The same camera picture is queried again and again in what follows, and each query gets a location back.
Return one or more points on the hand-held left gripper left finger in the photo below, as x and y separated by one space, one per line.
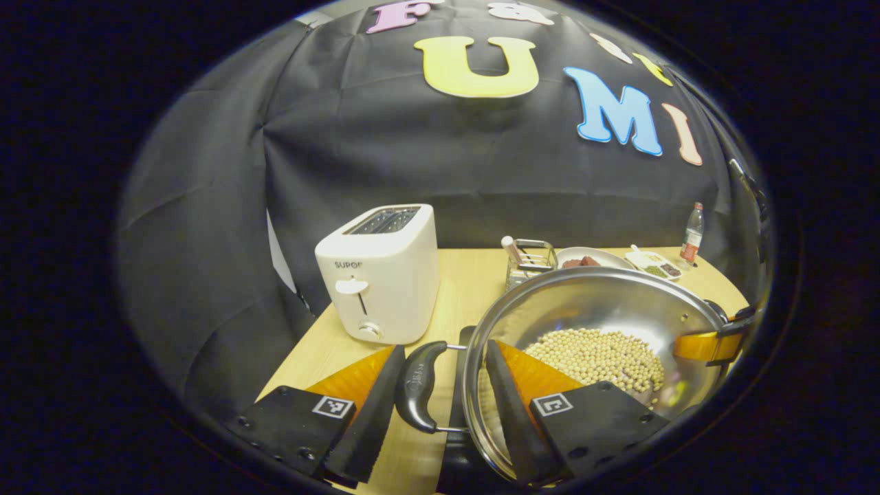
375 419

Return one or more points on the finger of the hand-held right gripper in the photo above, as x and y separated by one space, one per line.
698 346

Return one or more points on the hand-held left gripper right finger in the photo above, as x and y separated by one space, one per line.
512 419

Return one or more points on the stainless steel pot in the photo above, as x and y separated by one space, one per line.
605 302

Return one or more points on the white divided dish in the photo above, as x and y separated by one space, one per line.
653 265

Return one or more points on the pile of yellow soybeans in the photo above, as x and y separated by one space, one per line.
598 357

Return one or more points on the clear water bottle red label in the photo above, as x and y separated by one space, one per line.
691 237

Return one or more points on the white oval plate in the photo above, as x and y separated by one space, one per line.
612 258

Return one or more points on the red meat slices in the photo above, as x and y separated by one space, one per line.
581 262

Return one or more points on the white toaster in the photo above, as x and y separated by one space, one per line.
392 275

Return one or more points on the white pink utensil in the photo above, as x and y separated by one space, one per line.
510 247

